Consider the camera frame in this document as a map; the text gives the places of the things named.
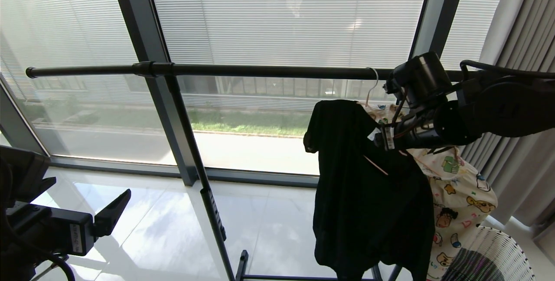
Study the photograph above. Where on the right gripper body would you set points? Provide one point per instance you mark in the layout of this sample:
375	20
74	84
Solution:
412	135

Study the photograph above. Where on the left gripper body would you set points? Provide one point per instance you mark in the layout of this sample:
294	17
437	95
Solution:
52	229

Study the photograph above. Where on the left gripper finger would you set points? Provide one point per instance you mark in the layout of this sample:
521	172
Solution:
113	214

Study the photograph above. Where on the cream printed garment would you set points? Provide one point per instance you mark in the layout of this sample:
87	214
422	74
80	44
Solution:
459	194

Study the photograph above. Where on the black short-sleeved shirt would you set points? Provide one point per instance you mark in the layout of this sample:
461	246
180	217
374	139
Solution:
364	211

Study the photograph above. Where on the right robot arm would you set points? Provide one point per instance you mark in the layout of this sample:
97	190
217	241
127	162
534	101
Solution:
511	107

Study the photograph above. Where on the white laundry basket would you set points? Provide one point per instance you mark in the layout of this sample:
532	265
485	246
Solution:
498	246

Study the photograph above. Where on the black clothes rack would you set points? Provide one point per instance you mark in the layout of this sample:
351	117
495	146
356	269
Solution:
238	70

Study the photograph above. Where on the beige curtain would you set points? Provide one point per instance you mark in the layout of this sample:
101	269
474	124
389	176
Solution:
520	177

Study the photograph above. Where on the window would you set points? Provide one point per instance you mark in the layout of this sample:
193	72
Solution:
282	21

